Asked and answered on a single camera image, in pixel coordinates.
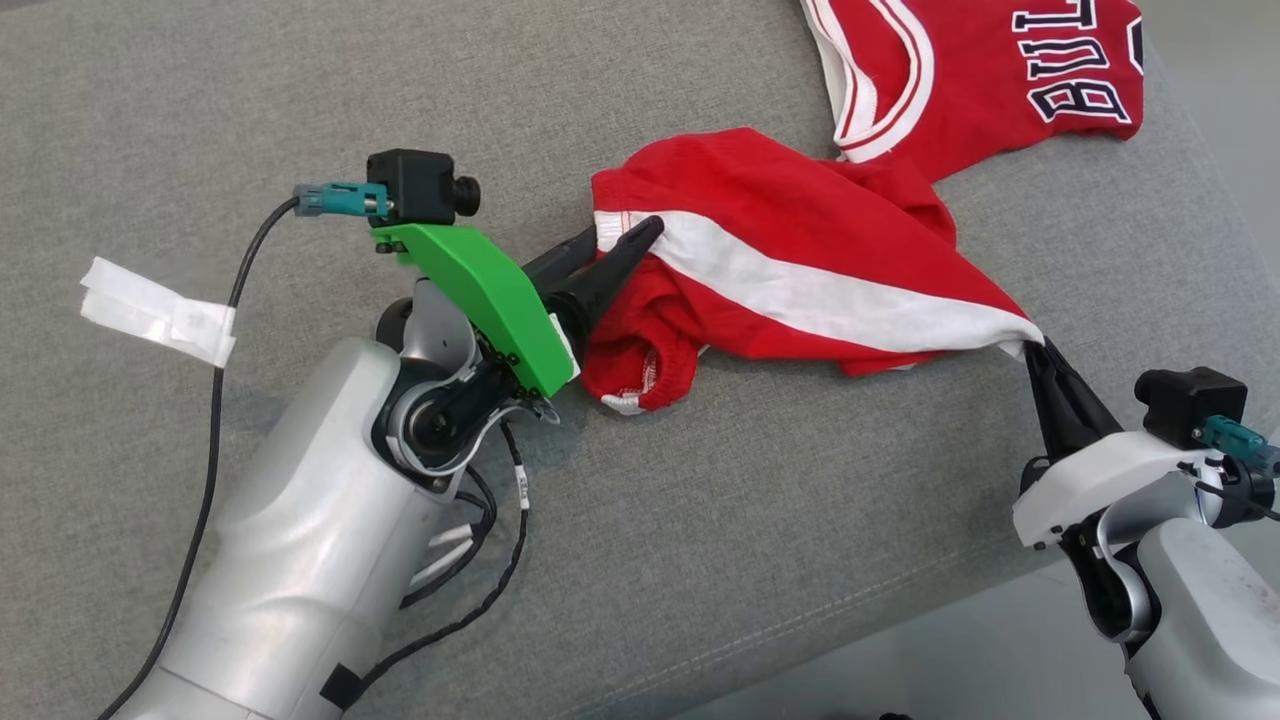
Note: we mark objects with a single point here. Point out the red shorts white stripe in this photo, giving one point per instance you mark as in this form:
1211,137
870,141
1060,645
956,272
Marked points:
780,210

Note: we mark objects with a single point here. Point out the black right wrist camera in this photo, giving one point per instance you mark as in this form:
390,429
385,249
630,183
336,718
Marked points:
1185,405

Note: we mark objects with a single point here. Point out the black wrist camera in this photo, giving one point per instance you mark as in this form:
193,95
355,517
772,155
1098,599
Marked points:
420,185
1185,405

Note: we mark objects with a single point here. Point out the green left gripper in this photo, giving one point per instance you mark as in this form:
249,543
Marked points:
490,290

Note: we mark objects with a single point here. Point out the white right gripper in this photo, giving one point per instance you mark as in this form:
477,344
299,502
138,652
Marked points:
1110,475

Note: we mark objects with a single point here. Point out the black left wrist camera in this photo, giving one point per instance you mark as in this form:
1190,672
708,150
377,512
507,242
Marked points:
420,185

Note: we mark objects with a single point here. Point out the red basketball jersey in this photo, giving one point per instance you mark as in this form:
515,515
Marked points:
980,70

